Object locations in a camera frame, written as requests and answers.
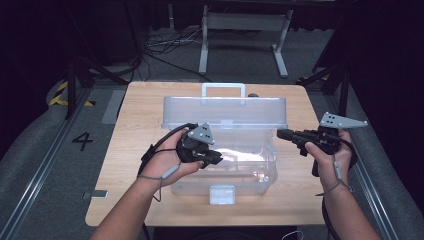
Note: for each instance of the white metal desk frame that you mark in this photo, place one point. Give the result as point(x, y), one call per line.
point(245, 23)

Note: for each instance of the black metal stand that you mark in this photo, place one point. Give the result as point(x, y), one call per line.
point(78, 76)
point(333, 80)

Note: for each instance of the grey tape piece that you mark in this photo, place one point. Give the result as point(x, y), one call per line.
point(96, 194)

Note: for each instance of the clear plastic storage box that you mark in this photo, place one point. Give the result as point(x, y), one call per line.
point(226, 140)

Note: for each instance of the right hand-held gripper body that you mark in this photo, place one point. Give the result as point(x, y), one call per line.
point(320, 136)

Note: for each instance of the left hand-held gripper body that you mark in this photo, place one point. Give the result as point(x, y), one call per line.
point(195, 143)

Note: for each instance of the person's left hand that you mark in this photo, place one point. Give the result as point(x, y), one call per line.
point(163, 160)

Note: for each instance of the grey floor plate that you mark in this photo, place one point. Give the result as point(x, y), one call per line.
point(113, 106)

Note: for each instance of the person's right hand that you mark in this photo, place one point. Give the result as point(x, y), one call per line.
point(328, 170)

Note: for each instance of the small white dropper bottle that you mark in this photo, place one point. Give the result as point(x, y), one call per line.
point(265, 179)

